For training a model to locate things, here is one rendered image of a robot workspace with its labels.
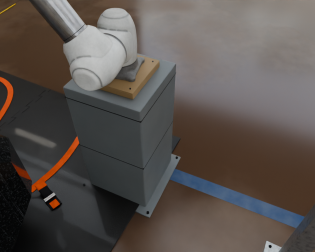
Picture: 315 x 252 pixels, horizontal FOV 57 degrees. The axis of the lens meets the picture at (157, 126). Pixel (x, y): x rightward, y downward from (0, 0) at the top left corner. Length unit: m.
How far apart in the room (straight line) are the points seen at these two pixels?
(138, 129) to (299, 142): 1.42
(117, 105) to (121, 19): 0.35
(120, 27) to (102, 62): 0.20
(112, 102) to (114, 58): 0.23
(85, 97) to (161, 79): 0.35
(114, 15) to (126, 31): 0.08
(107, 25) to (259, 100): 1.72
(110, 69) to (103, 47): 0.08
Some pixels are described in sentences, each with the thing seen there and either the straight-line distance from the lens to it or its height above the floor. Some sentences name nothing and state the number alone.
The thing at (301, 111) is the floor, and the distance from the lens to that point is 2.66.
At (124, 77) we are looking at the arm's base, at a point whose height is 0.85.
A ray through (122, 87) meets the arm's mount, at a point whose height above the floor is 0.83.
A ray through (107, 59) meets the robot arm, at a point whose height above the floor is 1.04.
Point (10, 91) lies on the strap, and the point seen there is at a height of 0.02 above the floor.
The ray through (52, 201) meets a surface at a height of 0.03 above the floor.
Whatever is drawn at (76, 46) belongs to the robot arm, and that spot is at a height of 1.09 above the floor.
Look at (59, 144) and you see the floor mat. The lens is 2.23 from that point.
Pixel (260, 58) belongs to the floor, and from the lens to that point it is 3.18.
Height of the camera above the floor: 1.62
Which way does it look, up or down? 46 degrees down
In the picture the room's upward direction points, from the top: straight up
